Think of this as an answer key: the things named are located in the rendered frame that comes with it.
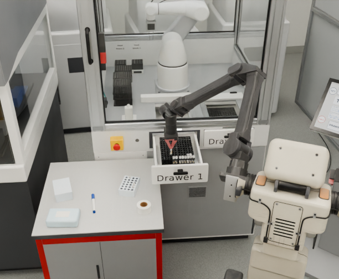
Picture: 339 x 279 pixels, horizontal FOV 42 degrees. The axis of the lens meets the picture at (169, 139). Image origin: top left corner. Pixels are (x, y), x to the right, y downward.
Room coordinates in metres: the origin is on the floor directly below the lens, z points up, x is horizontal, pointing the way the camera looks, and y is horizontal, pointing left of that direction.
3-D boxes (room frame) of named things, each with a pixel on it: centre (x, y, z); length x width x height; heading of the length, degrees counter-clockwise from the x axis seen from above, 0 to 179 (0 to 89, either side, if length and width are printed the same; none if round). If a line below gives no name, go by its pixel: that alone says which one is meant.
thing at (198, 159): (1.99, -0.04, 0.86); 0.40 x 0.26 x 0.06; 4
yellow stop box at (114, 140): (2.06, 0.30, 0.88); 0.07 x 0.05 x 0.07; 94
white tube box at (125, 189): (1.80, 0.21, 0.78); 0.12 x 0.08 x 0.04; 169
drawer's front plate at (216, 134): (2.13, -0.34, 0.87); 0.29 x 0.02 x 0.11; 94
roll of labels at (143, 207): (1.63, 0.13, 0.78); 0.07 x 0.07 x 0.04
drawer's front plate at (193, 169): (1.79, -0.05, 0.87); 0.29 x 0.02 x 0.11; 94
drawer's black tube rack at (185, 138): (1.99, -0.04, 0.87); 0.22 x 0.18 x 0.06; 4
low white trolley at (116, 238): (1.78, 0.36, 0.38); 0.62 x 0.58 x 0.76; 94
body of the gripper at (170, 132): (1.88, -0.01, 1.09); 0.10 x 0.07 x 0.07; 4
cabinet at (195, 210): (2.59, -0.04, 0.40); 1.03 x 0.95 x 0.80; 94
